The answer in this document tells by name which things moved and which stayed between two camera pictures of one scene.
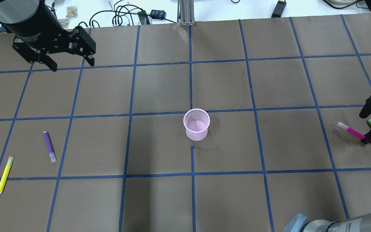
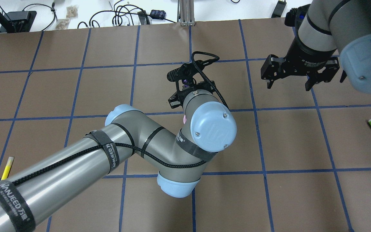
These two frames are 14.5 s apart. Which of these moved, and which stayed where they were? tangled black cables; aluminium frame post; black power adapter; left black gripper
Moved: left black gripper
Stayed: black power adapter; tangled black cables; aluminium frame post
